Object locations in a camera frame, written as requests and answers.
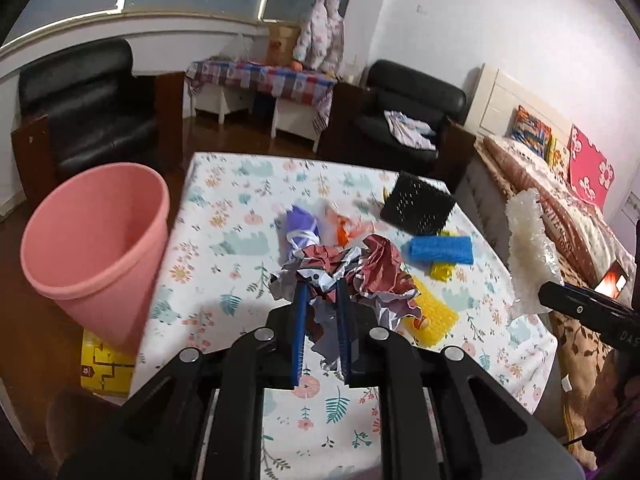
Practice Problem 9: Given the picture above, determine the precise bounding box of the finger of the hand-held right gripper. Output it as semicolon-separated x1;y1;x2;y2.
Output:
537;281;626;331

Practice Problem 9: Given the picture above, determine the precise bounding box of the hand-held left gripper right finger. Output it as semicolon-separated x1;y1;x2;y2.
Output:
336;280;586;480

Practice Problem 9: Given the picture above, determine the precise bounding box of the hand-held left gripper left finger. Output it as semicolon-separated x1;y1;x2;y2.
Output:
57;282;308;480

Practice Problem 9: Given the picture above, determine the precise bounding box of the white foam net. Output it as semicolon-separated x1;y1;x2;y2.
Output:
505;187;563;318

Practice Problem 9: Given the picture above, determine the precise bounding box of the red white paper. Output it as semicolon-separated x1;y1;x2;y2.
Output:
269;234;426;371

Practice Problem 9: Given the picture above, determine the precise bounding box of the black foam mesh sheet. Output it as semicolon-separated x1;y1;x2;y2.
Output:
380;171;457;236

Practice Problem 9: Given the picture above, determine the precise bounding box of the pink plastic bin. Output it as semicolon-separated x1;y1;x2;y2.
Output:
21;162;171;356

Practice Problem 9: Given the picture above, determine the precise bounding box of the glowing phone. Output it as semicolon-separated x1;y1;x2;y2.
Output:
597;267;628;293

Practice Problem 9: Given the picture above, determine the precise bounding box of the brown pink blanket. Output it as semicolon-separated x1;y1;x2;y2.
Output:
475;137;636;466

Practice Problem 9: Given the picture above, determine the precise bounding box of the yellow sponge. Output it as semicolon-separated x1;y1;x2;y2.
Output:
400;277;458;348

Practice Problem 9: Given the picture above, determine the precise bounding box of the purple plastic wrapper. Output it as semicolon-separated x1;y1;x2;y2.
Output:
285;204;321;256

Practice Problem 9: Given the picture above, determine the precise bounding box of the orange plastic wrapper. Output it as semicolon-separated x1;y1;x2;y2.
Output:
325;202;373;248

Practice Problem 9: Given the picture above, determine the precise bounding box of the small yellow wrapper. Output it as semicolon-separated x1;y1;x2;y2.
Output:
430;230;458;281

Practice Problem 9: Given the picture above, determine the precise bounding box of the blue foam piece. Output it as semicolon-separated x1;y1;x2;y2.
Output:
402;235;474;266

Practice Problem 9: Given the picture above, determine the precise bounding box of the pink flower pillow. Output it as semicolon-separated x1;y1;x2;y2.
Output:
567;125;616;208

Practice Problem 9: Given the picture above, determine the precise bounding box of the yellow pillow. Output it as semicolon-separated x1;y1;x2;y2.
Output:
547;135;571;171

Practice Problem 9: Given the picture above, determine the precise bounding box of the colourful patterned pillow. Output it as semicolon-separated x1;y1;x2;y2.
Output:
510;105;553;153

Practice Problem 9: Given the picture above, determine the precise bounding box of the yellow cardboard box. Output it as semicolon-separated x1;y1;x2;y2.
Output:
80;329;136;393

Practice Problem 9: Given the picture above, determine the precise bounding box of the white side table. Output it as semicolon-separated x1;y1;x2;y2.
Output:
192;80;331;153

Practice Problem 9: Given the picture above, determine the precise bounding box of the crumpled pale garment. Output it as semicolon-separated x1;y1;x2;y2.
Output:
385;110;436;151

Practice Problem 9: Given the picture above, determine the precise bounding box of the bed with cream headboard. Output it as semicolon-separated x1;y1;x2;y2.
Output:
457;64;640;471

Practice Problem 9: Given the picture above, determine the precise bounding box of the plaid table cloth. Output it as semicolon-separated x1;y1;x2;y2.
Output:
185;57;338;133

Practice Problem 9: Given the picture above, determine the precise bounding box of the black leather armchair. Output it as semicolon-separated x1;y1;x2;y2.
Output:
12;37;186;211
320;59;476;186

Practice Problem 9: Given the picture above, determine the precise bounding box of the clear plastic bag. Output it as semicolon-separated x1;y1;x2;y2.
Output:
220;35;261;63

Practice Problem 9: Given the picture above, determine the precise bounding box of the hanging pastel padded jacket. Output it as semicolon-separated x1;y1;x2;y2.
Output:
292;0;346;71

